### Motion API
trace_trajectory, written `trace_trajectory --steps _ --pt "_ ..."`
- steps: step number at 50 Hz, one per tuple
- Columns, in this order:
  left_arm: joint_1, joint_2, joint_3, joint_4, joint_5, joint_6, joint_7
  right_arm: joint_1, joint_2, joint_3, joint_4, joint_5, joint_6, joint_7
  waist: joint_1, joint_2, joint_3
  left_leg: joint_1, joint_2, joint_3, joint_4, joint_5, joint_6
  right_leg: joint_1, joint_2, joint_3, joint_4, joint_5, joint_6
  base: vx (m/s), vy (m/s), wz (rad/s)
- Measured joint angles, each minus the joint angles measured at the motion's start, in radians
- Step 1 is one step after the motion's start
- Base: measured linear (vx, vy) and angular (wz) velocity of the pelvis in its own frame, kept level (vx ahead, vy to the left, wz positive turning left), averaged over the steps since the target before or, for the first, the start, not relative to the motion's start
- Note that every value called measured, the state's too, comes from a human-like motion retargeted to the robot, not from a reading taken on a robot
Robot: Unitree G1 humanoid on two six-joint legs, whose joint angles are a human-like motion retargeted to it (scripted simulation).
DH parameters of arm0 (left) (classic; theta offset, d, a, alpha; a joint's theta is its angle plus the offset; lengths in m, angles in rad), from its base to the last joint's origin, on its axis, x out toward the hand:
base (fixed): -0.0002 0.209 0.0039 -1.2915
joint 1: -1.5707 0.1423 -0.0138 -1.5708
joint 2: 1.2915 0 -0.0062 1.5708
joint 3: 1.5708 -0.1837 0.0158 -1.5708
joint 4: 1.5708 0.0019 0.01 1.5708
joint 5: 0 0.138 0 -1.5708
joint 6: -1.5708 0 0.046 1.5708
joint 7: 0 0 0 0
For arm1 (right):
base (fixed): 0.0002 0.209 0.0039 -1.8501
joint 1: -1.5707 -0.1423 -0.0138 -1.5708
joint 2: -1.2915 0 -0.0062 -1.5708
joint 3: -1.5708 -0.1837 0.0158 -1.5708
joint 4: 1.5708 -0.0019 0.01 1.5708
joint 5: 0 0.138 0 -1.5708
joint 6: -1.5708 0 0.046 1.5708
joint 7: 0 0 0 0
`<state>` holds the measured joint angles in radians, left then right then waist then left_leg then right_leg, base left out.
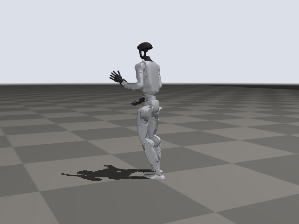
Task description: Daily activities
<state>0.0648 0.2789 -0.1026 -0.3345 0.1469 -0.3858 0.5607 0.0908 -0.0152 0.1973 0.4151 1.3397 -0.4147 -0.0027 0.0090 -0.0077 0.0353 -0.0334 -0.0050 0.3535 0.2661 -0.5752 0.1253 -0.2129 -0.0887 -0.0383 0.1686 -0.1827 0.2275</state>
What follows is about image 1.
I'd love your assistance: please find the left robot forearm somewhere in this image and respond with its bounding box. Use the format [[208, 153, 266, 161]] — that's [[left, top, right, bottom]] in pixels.
[[121, 80, 140, 91]]

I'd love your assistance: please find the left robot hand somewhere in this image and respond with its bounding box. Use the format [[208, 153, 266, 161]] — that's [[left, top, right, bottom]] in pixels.
[[110, 71, 127, 86]]

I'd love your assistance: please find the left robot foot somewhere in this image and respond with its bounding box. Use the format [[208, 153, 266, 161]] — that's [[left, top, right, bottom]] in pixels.
[[144, 173, 165, 179]]

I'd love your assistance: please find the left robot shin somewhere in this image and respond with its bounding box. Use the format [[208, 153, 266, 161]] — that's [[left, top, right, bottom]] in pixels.
[[142, 141, 161, 176]]

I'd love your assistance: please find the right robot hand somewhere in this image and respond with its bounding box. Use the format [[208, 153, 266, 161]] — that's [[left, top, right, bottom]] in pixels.
[[131, 97, 145, 106]]

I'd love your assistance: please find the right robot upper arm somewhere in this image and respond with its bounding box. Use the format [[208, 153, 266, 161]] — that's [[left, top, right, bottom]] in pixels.
[[157, 64, 162, 90]]

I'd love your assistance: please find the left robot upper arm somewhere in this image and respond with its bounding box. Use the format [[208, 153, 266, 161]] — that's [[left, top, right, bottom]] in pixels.
[[135, 63, 145, 91]]

